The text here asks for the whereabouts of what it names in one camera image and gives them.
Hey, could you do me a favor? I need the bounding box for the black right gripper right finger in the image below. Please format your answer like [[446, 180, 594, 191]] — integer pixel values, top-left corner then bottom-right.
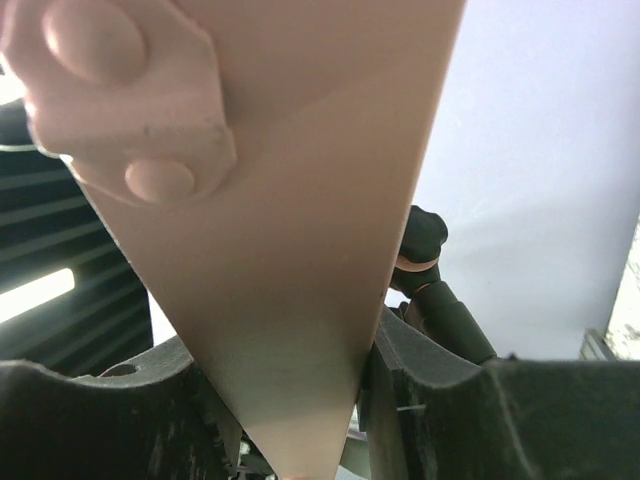
[[359, 310, 639, 479]]

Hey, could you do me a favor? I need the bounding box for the pink perforated music stand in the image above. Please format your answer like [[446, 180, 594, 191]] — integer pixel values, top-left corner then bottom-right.
[[1, 1, 464, 479]]

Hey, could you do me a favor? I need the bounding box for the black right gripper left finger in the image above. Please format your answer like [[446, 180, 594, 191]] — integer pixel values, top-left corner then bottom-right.
[[0, 333, 281, 480]]

